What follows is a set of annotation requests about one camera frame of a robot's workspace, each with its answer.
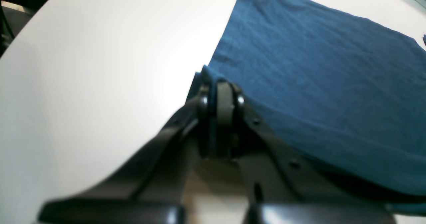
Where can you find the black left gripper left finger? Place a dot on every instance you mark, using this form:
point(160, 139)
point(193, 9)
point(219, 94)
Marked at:
point(146, 189)

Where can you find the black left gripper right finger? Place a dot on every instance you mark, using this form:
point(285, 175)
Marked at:
point(282, 187)

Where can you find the dark blue T-shirt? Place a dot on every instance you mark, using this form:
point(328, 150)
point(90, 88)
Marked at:
point(345, 91)

